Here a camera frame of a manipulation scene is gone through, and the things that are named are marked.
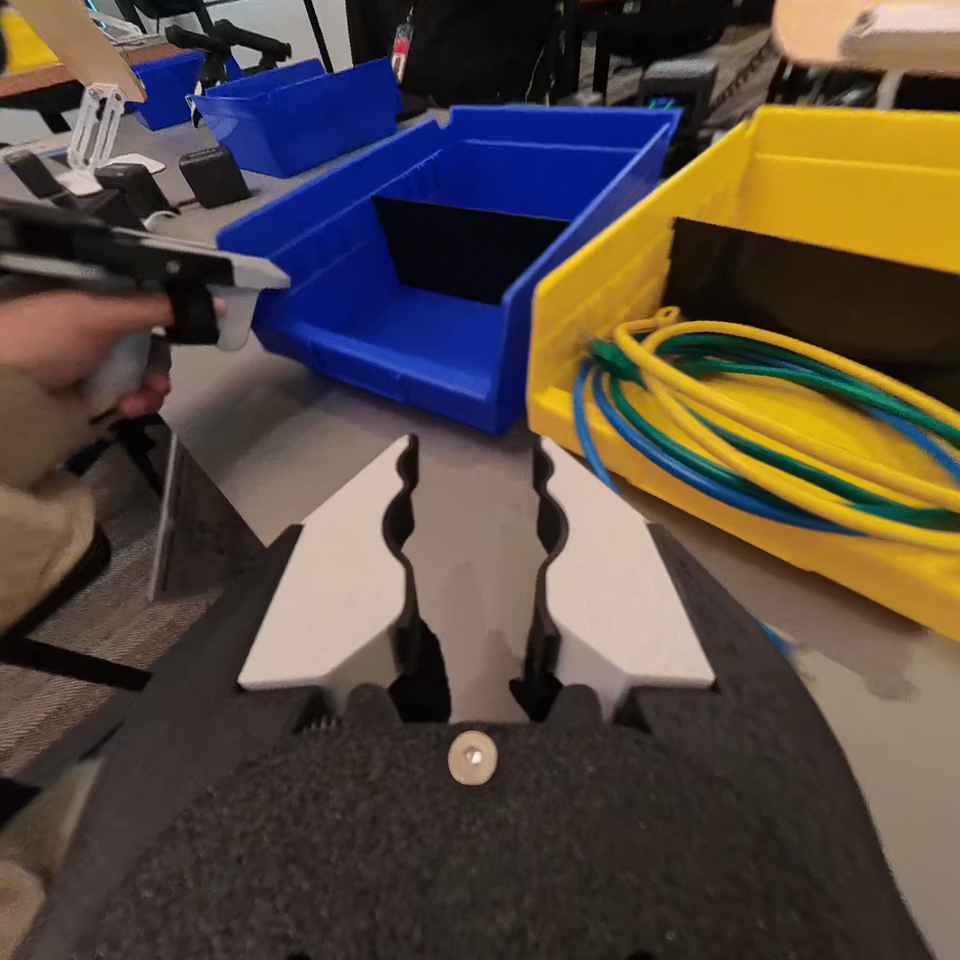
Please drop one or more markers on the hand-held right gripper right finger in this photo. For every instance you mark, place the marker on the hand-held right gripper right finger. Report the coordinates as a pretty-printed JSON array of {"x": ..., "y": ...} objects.
[{"x": 622, "y": 600}]

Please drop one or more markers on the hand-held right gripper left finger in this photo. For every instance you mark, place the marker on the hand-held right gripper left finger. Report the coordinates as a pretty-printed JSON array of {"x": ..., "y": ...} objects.
[{"x": 330, "y": 592}]

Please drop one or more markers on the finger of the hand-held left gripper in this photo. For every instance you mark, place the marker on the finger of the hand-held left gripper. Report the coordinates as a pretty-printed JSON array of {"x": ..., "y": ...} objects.
[
  {"x": 236, "y": 319},
  {"x": 259, "y": 274}
]

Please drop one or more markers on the yellow plastic bin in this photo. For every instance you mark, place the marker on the yellow plastic bin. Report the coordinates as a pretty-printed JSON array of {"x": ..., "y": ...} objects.
[{"x": 600, "y": 300}]

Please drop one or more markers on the person's left forearm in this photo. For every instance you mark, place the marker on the person's left forearm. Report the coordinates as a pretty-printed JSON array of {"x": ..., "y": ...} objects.
[{"x": 37, "y": 487}]

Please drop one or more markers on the person's left hand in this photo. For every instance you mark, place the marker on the person's left hand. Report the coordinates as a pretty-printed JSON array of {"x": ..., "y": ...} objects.
[{"x": 60, "y": 337}]

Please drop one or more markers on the black power adapter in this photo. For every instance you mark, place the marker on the black power adapter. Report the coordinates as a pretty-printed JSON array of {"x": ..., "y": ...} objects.
[
  {"x": 214, "y": 176},
  {"x": 34, "y": 176},
  {"x": 135, "y": 187}
]

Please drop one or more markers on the blue plastic bin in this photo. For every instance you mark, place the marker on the blue plastic bin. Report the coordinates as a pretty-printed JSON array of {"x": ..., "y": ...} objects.
[
  {"x": 169, "y": 94},
  {"x": 300, "y": 127},
  {"x": 337, "y": 247}
]

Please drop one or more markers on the white folding stand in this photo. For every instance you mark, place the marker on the white folding stand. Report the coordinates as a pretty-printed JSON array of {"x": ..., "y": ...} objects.
[{"x": 97, "y": 127}]

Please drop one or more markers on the black bin divider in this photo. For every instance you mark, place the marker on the black bin divider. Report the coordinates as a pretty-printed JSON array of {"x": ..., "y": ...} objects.
[
  {"x": 787, "y": 285},
  {"x": 465, "y": 247}
]

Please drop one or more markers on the black chair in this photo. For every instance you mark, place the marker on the black chair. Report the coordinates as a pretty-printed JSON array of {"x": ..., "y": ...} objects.
[{"x": 67, "y": 664}]

